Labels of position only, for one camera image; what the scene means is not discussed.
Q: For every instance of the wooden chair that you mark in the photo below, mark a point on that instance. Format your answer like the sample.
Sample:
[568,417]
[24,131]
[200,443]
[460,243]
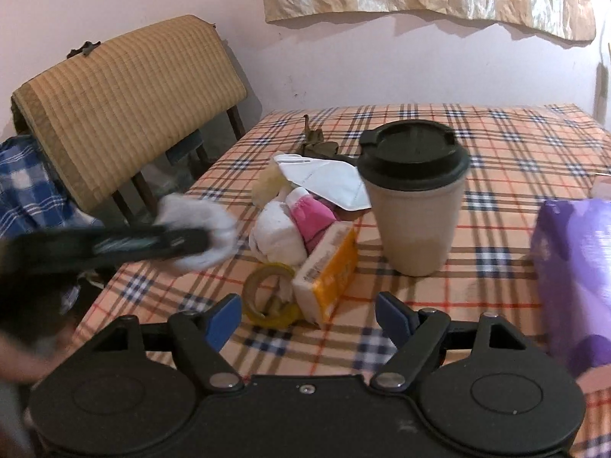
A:
[143,191]

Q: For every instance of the orange and white tissue packet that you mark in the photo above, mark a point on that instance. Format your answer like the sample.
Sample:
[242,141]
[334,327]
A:
[324,276]

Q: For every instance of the yellow tape roll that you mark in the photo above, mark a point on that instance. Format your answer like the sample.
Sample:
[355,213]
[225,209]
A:
[253,296]

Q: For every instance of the plaid covered bed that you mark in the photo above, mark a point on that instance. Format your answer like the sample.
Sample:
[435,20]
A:
[515,152]

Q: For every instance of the white face mask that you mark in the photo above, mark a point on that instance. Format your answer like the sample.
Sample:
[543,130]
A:
[329,181]

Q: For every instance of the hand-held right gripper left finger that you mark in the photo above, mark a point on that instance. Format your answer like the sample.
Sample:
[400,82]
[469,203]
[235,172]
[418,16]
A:
[224,318]

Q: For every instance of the purple plastic packet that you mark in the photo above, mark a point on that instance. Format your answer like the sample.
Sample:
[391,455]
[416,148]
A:
[577,267]

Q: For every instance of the beige cup with black lid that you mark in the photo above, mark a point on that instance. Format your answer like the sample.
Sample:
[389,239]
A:
[414,210]

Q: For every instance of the pink sock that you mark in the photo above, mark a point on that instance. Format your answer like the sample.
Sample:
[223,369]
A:
[310,217]

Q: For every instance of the olive green cloth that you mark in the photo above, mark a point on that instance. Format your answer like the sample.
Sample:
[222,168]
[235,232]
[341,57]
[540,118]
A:
[317,145]

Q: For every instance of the person's left forearm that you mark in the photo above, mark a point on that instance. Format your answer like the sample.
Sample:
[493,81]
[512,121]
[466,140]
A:
[19,362]

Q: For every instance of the blue checked cloth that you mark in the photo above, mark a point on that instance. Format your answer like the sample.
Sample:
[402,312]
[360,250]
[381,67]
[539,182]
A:
[24,191]

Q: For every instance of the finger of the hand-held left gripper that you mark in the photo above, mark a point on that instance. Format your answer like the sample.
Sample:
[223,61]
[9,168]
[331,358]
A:
[188,242]

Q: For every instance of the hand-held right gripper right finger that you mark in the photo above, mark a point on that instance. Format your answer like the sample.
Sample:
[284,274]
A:
[391,317]

